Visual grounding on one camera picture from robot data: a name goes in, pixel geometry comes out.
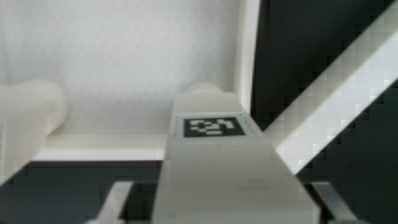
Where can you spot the white desk top tray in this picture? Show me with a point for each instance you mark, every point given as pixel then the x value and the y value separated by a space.
pixel 122 50

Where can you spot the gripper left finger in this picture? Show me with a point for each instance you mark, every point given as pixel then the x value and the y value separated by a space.
pixel 127 206

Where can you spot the white front rail barrier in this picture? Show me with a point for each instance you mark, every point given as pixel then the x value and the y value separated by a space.
pixel 340 94

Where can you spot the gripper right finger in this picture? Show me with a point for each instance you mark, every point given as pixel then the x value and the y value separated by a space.
pixel 337 213

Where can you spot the white leg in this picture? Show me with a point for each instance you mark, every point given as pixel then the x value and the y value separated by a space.
pixel 35 108
pixel 227 184

